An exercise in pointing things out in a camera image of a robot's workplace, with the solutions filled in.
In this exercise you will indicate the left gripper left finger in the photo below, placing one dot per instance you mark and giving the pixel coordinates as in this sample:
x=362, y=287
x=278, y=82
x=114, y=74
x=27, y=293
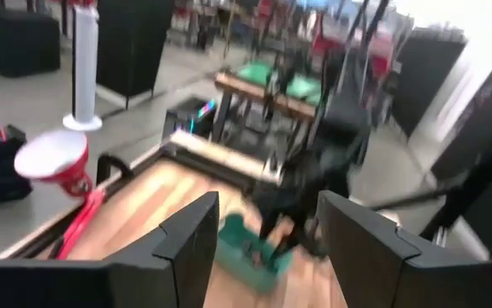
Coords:
x=100, y=282

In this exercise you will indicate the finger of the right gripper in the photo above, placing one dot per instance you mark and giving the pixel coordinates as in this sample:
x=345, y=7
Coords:
x=271, y=226
x=307, y=235

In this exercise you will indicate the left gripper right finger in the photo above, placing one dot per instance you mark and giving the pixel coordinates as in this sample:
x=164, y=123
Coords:
x=399, y=278

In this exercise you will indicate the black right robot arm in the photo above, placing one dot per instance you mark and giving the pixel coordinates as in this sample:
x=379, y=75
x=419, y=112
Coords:
x=344, y=124

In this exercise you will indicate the teal open box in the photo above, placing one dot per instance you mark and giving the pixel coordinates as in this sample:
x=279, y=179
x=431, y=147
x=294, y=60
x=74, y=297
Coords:
x=232, y=252

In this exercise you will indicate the wooden background table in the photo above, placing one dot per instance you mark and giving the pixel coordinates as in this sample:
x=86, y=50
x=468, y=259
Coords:
x=245, y=90

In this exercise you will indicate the black computer with lights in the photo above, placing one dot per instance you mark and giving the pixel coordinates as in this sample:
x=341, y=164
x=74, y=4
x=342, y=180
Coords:
x=187, y=120

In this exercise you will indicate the black cabinet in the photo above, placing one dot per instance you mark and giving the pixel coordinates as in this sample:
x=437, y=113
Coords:
x=425, y=77
x=132, y=47

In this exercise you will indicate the white tower fan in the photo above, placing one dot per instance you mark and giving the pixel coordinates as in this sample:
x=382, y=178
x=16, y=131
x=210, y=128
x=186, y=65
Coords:
x=86, y=64

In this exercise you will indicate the black box case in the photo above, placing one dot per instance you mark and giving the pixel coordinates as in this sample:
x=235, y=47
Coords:
x=21, y=43

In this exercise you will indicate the black curved bracket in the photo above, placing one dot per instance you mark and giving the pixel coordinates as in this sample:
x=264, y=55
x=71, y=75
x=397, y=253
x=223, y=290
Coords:
x=110, y=162

